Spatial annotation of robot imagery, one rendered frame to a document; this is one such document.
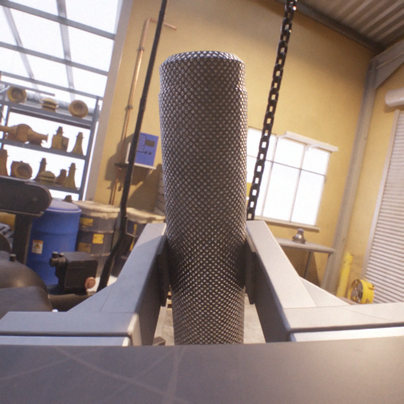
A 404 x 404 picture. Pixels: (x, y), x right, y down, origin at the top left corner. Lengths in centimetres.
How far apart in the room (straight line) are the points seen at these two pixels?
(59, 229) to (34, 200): 48
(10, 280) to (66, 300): 40
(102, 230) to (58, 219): 65
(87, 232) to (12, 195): 105
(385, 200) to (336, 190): 105
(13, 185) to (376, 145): 674
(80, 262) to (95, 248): 173
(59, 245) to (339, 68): 655
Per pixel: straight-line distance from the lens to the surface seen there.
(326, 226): 710
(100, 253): 378
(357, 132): 760
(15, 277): 189
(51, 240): 331
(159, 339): 233
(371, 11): 744
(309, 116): 668
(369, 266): 686
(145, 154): 484
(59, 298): 207
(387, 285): 662
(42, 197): 298
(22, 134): 888
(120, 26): 540
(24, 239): 307
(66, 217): 330
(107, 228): 374
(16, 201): 303
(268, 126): 44
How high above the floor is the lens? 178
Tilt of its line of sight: 3 degrees down
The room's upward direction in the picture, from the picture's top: 11 degrees clockwise
